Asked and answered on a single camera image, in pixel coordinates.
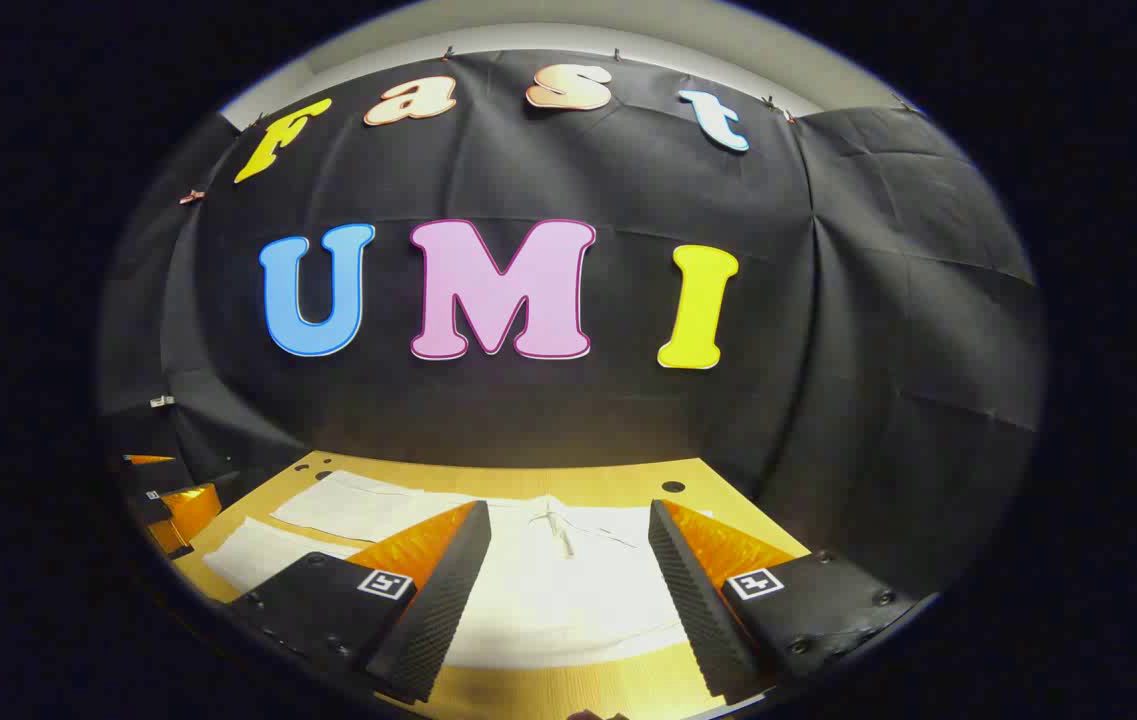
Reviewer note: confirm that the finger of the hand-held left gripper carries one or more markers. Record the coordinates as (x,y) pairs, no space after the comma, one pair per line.
(156,474)
(190,508)

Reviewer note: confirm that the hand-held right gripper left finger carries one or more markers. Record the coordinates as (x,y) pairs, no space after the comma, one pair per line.
(448,590)

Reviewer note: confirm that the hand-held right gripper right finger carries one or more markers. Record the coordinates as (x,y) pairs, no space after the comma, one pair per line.
(693,600)

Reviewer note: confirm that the white jeans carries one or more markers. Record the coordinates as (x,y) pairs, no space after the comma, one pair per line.
(568,600)

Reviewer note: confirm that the black backdrop cloth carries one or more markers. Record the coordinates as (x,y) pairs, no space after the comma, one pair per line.
(628,420)

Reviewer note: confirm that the small red clip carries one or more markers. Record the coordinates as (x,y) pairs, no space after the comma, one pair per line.
(191,196)

